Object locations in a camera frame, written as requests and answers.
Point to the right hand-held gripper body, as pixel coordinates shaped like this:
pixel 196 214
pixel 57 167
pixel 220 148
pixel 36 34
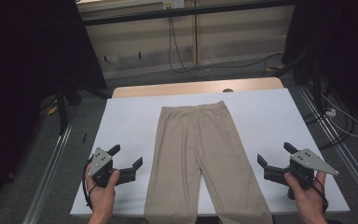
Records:
pixel 307 160

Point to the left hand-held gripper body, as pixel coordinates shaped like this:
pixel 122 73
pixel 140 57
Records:
pixel 101 161

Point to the beige pants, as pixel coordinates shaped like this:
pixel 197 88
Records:
pixel 195 146

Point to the person's left hand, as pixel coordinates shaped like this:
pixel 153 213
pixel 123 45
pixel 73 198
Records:
pixel 102 199

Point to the person's right hand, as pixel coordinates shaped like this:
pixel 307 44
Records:
pixel 312 202

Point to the white board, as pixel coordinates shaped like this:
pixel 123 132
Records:
pixel 130 124

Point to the white power strip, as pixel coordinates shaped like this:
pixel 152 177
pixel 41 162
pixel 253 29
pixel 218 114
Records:
pixel 331 112

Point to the black metal stand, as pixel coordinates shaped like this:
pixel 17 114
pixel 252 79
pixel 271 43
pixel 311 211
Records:
pixel 62 115
pixel 316 87

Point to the yellow floor tape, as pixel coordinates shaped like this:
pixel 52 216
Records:
pixel 52 110
pixel 274 67

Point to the black cabinet peg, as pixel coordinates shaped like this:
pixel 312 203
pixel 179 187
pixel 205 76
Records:
pixel 140 55

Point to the light wooden cabinet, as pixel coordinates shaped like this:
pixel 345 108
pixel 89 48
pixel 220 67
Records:
pixel 136 37

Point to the black curtain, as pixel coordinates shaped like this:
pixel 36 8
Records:
pixel 348 46
pixel 18 62

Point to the black horizontal bar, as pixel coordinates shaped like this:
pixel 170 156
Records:
pixel 136 17

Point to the aluminium floor rail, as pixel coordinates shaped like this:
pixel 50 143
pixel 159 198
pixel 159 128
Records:
pixel 348 158
pixel 48 177

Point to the white wall socket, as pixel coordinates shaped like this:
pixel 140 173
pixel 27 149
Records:
pixel 174 3

